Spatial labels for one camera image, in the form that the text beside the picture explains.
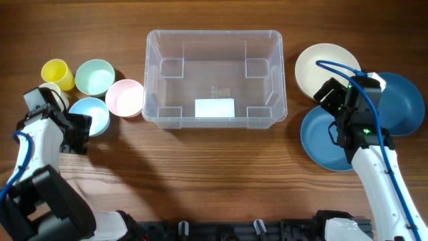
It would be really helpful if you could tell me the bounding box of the cream plate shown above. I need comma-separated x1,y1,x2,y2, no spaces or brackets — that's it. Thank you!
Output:
295,44,360,100

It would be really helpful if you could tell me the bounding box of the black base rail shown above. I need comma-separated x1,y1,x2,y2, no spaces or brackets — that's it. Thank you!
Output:
139,220,324,241

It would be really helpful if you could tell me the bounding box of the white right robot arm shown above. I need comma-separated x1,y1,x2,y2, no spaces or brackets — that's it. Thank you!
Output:
314,76,427,240

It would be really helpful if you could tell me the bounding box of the mint green bowl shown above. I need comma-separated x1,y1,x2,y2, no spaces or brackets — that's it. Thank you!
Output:
75,59,116,97

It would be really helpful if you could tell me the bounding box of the pink plastic bowl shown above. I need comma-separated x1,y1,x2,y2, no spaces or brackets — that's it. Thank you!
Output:
105,79,144,118

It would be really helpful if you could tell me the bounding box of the yellow plastic cup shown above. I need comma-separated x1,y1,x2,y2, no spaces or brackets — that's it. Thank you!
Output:
41,59,75,91

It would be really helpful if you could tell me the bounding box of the blue plate front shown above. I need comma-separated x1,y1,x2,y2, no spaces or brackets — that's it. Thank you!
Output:
300,106,352,171

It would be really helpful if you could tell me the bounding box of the dark blue plate right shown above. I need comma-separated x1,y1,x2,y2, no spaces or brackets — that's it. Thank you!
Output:
378,72,425,136

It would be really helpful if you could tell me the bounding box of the clear plastic storage bin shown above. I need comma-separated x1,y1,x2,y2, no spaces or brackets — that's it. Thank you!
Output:
142,30,288,129

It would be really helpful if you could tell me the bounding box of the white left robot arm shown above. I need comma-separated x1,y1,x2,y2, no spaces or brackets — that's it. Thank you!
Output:
1,105,149,240

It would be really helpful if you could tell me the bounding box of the cream plastic cup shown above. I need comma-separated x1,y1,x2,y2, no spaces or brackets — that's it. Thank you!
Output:
39,82,70,111

